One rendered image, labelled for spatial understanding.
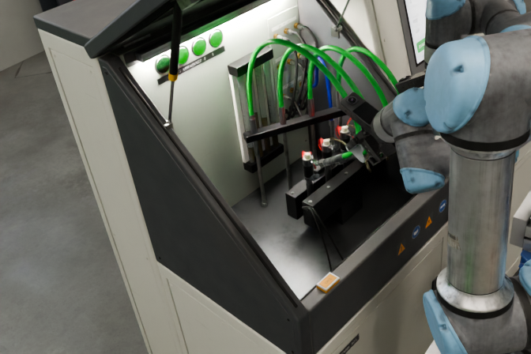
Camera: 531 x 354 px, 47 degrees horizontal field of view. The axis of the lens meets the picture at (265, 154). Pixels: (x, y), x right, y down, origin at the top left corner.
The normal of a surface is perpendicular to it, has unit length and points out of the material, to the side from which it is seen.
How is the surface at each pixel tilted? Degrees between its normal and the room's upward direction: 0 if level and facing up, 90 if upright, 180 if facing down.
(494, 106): 88
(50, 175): 0
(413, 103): 45
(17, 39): 90
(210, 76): 90
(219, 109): 90
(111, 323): 0
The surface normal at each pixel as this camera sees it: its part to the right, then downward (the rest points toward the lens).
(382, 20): 0.67, 0.12
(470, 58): -0.08, -0.45
